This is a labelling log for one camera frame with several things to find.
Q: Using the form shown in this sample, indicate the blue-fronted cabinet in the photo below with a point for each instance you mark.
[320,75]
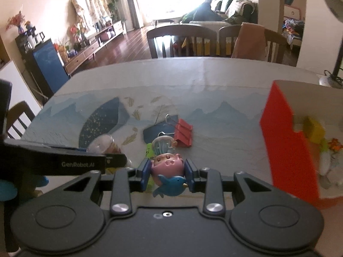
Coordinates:
[48,64]

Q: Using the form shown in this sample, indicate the pink flowers in vase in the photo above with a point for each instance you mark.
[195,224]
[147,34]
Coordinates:
[16,21]

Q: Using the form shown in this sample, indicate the red cardboard box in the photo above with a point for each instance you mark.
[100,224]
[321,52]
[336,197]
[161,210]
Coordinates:
[286,144]

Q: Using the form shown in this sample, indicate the yellow block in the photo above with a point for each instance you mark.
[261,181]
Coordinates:
[313,128]

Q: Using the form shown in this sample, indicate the toothpick jar with green lid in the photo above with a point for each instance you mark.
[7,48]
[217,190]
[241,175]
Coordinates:
[103,144]

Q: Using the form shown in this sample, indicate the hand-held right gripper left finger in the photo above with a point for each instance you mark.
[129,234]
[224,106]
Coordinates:
[144,171]

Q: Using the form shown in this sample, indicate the green potted plant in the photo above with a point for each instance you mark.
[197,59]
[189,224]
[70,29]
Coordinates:
[114,2]

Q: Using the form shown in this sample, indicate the white standing air conditioner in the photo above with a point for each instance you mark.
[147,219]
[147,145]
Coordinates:
[123,2]

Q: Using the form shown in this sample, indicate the coffee table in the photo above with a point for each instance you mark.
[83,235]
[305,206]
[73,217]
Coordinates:
[166,21]

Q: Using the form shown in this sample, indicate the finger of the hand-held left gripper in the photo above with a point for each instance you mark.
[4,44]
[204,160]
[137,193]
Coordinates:
[116,160]
[68,148]

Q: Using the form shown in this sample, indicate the orange charm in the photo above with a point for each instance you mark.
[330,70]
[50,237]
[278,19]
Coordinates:
[334,143]

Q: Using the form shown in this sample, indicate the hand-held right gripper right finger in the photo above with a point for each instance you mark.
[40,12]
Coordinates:
[189,174]

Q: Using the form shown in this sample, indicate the red flowers in pot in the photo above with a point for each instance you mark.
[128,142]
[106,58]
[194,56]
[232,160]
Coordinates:
[79,33]

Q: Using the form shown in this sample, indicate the dark blue pouch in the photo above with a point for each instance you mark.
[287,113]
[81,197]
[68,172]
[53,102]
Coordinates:
[155,131]

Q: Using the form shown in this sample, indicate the red binder clip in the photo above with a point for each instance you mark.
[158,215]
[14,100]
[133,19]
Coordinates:
[183,132]

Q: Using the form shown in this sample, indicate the patterned hanging cloth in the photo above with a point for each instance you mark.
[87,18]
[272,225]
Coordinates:
[88,8]

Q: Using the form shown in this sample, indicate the dark wooden chair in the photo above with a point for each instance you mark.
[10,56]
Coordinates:
[18,117]
[182,32]
[276,42]

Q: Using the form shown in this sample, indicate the brown cloth over chair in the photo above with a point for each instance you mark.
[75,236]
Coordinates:
[249,42]

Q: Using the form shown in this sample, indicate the wooden TV cabinet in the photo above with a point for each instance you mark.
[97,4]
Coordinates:
[88,50]

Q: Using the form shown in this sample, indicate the pink pig toy with bird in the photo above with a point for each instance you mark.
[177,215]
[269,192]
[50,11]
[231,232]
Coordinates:
[167,166]

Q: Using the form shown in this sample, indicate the sofa with blankets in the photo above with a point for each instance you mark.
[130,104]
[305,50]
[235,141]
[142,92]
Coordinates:
[227,10]

